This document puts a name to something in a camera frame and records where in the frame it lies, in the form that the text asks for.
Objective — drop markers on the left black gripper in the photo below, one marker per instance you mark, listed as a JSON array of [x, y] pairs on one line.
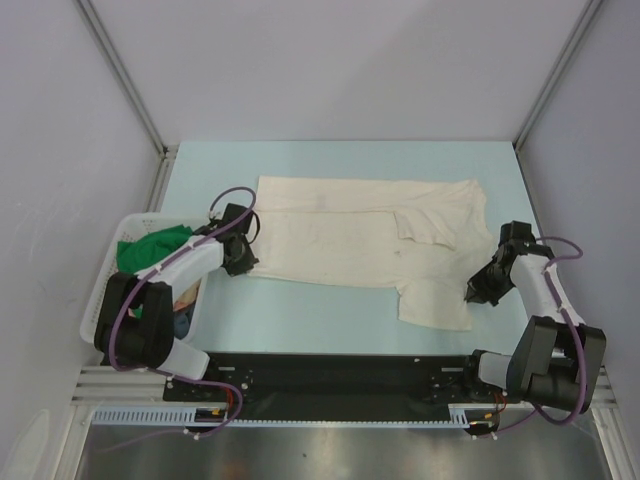
[[245, 265]]

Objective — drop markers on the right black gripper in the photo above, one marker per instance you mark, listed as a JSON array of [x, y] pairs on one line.
[[482, 286]]

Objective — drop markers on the cream t shirt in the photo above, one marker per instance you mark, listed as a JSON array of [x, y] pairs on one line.
[[423, 239]]

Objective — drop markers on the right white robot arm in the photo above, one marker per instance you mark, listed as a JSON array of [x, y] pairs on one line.
[[557, 360]]

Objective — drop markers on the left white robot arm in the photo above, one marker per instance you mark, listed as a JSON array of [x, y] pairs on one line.
[[135, 327]]

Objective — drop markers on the beige t shirt in basket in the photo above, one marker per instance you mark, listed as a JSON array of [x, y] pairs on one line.
[[187, 298]]

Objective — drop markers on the green t shirt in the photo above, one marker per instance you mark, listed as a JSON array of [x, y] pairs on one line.
[[133, 256]]

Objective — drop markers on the white plastic laundry basket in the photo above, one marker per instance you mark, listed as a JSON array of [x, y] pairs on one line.
[[132, 228]]

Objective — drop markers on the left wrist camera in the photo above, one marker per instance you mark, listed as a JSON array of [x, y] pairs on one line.
[[236, 220]]

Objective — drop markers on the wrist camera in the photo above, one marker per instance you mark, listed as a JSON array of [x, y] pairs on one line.
[[236, 220], [516, 231]]

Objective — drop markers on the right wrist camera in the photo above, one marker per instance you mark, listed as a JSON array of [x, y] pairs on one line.
[[516, 231]]

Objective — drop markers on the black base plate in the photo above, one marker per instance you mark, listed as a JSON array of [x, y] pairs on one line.
[[306, 388]]

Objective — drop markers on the aluminium frame rail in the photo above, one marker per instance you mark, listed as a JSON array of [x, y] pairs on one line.
[[102, 385]]

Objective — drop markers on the left aluminium corner post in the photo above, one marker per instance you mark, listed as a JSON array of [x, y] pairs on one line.
[[106, 47]]

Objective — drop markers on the aluminium corner post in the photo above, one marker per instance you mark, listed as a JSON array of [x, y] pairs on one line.
[[571, 47], [106, 47]]

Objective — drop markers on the right aluminium corner post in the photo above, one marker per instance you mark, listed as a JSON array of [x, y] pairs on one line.
[[571, 47]]

